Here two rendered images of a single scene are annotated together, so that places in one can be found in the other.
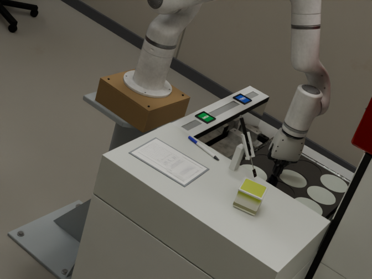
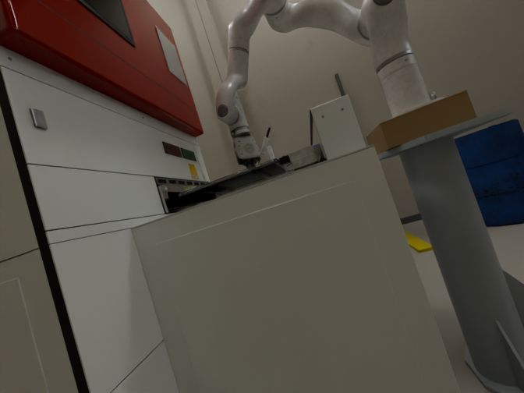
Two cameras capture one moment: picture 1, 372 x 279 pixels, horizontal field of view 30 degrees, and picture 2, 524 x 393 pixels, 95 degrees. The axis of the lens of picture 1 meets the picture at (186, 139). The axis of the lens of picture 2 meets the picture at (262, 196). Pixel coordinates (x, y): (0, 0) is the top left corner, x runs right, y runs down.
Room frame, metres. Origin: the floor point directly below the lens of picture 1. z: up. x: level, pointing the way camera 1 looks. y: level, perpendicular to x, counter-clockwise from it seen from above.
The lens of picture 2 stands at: (3.00, -0.58, 0.76)
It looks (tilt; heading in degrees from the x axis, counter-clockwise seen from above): 3 degrees up; 165
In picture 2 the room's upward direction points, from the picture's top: 18 degrees counter-clockwise
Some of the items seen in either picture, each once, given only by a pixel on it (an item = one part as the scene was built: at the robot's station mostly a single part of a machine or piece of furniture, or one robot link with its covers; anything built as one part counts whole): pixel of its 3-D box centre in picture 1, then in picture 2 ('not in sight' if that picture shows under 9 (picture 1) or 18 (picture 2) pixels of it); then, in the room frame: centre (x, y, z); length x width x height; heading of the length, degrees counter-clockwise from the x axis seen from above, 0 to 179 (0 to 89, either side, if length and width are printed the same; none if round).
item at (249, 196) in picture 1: (249, 196); not in sight; (1.70, -0.23, 1.00); 0.07 x 0.07 x 0.07; 78
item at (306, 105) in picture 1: (304, 106); (235, 115); (2.02, -0.33, 1.18); 0.09 x 0.08 x 0.13; 144
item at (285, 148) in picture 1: (288, 143); (245, 147); (2.02, -0.33, 1.03); 0.10 x 0.07 x 0.11; 107
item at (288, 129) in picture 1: (295, 128); (240, 134); (2.02, -0.33, 1.09); 0.09 x 0.08 x 0.03; 107
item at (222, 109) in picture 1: (218, 124); (330, 148); (2.26, -0.10, 0.89); 0.55 x 0.09 x 0.14; 154
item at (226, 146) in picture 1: (226, 150); (306, 167); (2.14, -0.15, 0.87); 0.36 x 0.08 x 0.03; 154
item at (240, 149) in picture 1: (244, 153); (267, 150); (1.87, -0.19, 1.03); 0.06 x 0.04 x 0.13; 64
